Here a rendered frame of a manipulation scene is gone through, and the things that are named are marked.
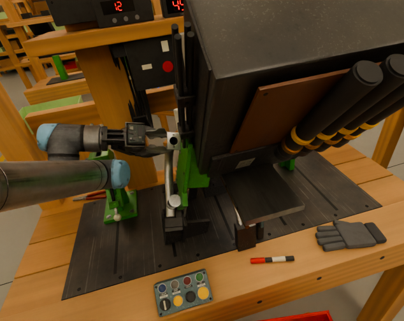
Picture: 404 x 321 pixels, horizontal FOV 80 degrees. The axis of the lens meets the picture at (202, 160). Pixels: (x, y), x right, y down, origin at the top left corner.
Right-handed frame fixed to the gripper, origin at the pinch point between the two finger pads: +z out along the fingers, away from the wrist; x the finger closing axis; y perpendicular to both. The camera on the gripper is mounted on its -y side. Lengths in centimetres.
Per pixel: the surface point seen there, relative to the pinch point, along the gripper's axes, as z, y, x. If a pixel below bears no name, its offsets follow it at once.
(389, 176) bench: 91, -1, -12
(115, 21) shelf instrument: -16.7, 9.9, 32.3
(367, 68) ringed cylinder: 16, 53, -4
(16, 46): -370, -762, 522
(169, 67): -0.4, 3.7, 23.9
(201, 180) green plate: 8.3, 3.7, -12.7
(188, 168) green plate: 3.4, 8.3, -9.7
